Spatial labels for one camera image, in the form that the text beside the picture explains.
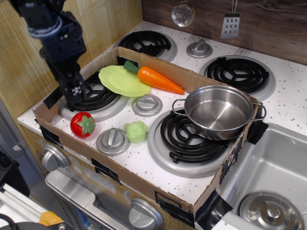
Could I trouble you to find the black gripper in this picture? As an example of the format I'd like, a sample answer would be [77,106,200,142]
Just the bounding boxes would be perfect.
[40,11,87,111]

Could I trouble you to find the orange toy carrot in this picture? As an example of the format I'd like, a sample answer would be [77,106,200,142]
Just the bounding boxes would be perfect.
[124,60,185,94]

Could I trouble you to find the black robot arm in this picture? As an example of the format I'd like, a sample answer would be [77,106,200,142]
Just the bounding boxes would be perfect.
[10,0,87,111]

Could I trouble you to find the light green plastic plate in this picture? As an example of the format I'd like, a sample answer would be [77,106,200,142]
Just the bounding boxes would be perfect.
[98,65,152,97]

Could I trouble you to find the front left black burner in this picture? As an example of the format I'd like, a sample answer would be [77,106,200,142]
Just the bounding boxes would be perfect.
[59,71,129,122]

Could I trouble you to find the black burner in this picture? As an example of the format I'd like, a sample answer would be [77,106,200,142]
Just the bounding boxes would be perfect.
[147,109,235,178]
[200,55,276,102]
[59,71,129,122]
[114,31,177,62]

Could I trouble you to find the red toy strawberry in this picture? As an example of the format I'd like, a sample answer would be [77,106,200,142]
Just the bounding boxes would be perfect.
[70,112,96,138]

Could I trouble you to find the grey front stove knob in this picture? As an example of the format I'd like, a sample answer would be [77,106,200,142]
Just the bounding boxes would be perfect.
[96,128,130,156]

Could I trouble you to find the grey stove knob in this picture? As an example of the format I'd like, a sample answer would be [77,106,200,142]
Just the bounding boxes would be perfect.
[132,94,163,117]
[186,39,213,58]
[96,128,130,156]

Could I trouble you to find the left silver oven dial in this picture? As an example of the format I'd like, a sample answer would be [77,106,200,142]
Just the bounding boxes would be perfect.
[42,144,70,172]

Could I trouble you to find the silver oven dial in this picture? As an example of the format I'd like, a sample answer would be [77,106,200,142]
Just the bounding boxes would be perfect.
[42,144,70,172]
[129,198,164,230]

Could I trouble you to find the grey centre stove knob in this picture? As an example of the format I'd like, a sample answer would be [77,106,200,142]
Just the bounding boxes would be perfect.
[132,94,163,117]

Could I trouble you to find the green toy lettuce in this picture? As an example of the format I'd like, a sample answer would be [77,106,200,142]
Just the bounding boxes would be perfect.
[124,121,148,143]

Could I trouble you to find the back left black burner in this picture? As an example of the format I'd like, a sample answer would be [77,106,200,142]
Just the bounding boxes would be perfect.
[114,31,177,62]

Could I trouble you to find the front right black burner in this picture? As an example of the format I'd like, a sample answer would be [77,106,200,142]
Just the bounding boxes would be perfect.
[147,109,235,178]

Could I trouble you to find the orange yellow cloth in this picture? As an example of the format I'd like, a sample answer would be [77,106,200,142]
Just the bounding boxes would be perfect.
[38,211,62,226]

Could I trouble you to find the grey back stove knob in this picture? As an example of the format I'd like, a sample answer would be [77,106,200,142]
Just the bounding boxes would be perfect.
[186,39,213,58]

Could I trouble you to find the hanging metal strainer spoon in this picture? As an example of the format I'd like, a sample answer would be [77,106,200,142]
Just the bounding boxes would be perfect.
[171,0,195,27]

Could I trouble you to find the right silver oven dial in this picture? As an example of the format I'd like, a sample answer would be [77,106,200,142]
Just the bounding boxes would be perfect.
[129,198,164,230]

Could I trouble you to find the stainless steel pot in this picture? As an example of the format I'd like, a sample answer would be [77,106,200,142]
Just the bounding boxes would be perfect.
[172,85,267,140]

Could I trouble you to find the brown cardboard fence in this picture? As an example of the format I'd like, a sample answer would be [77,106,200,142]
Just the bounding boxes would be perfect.
[33,46,269,228]

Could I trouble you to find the hanging metal slotted spatula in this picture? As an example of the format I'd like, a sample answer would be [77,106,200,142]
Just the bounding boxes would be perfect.
[221,0,240,39]

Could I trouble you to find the back right black burner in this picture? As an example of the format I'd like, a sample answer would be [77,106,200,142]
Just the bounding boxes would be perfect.
[200,55,276,102]

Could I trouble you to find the grey sink basin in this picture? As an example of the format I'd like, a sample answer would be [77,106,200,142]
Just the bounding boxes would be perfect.
[194,122,307,230]

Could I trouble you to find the steel pot lid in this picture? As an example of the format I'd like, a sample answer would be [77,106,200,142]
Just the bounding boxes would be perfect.
[237,191,305,230]

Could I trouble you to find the silver oven door handle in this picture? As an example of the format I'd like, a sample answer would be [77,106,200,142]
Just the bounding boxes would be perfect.
[46,170,126,230]

